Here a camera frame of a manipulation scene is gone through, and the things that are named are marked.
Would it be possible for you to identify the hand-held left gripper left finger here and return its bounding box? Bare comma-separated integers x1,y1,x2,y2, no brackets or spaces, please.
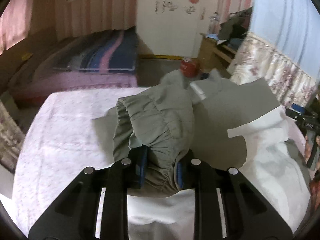
28,146,149,240

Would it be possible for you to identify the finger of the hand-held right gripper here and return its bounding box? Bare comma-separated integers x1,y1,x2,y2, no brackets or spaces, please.
286,107,305,121

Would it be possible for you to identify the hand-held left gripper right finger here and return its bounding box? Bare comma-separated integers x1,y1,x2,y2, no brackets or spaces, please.
175,150,293,240

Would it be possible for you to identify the olive and white jacket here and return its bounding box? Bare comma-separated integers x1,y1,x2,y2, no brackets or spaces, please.
91,69,314,240

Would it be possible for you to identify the person's right hand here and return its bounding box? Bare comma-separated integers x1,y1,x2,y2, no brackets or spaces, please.
309,177,320,201

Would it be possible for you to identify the pink floral bed sheet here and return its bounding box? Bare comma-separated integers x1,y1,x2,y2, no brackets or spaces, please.
12,86,310,238

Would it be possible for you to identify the blue floral curtain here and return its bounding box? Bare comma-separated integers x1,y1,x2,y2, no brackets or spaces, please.
0,100,25,173
227,0,320,110

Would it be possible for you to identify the dark pink bed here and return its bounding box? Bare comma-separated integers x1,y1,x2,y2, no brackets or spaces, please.
0,27,140,105

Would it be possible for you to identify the red round container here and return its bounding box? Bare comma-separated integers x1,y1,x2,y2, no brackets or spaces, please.
180,58,200,78

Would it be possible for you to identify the wooden desk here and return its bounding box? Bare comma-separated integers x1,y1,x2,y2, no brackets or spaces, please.
199,34,238,73

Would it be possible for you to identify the blue pink striped blanket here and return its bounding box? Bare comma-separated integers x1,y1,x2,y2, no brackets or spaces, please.
52,29,139,74

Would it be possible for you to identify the clear plastic bottle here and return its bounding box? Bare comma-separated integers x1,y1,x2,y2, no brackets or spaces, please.
209,12,220,34

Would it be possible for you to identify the pink pleated valance curtain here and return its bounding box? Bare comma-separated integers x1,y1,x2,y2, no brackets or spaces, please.
217,0,255,28

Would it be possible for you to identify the white wardrobe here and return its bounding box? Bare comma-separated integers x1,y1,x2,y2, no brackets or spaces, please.
136,0,220,58

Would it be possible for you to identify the pink window curtain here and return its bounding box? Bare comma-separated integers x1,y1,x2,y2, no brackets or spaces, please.
0,0,35,53

